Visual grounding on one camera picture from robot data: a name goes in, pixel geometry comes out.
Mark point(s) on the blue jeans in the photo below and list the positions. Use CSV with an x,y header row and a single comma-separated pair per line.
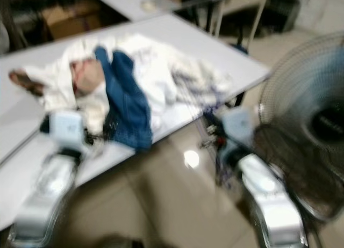
x,y
129,103

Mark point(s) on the beige pink garment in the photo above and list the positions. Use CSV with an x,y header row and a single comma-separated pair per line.
x,y
90,77

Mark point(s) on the white clothing pile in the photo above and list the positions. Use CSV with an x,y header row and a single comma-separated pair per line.
x,y
166,71

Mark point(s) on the brown cloth item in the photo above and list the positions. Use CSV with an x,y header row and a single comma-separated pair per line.
x,y
27,81

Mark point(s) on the black floor fan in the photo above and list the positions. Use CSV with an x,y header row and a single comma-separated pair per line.
x,y
322,124

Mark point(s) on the brown cardboard box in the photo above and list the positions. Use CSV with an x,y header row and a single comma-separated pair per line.
x,y
70,21

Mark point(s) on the grey table with thin legs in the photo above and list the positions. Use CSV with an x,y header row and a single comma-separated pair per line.
x,y
123,1

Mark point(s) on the black bin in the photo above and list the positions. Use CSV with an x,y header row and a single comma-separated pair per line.
x,y
282,12

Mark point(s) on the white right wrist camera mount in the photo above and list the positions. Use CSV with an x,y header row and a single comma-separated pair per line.
x,y
237,127

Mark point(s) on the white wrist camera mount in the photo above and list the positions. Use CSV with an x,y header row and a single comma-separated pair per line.
x,y
237,127
69,129

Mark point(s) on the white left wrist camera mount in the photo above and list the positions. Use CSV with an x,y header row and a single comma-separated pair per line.
x,y
69,129

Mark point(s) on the white table with black frame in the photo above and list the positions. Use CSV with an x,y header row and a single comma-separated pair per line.
x,y
21,119

